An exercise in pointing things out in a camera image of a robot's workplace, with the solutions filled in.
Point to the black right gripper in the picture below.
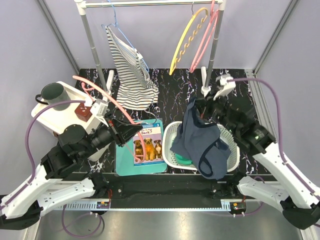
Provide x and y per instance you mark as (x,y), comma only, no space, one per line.
(209,102)

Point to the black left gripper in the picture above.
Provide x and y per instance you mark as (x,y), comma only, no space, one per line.
(122,133)

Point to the navy blue tank top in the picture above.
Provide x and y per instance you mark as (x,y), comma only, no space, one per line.
(201,143)

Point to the striped white tank top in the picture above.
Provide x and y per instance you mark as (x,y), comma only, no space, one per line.
(136,90)

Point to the coral pink hanger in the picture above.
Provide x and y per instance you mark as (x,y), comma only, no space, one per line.
(111,99)

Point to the green tank top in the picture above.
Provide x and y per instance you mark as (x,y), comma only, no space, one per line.
(182,161)

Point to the pink plastic hanger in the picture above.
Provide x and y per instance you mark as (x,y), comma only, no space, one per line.
(206,37)

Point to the yellow hanger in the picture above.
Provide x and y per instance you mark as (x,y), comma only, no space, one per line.
(183,44)

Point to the light blue wire hanger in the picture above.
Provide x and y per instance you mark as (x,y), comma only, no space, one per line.
(116,25)

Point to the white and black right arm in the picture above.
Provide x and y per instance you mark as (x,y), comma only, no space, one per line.
(298,199)

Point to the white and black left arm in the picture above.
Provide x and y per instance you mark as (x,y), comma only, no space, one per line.
(24,207)

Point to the dog picture book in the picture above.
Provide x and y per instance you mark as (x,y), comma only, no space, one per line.
(148,151)

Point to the teal tray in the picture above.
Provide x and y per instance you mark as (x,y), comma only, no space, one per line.
(124,159)

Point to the dark red cube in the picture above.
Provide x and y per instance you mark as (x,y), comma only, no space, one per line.
(83,112)

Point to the white perforated plastic basket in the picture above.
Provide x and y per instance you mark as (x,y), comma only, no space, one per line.
(169,157)

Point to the white storage box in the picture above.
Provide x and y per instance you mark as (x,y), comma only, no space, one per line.
(57,121)

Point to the dark grey mug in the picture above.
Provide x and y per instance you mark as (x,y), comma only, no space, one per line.
(52,93)

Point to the metal clothes rack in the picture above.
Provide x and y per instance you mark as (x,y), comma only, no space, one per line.
(219,5)

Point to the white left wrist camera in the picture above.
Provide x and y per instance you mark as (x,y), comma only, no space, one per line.
(98,108)

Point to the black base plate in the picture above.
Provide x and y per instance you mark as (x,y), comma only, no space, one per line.
(169,191)

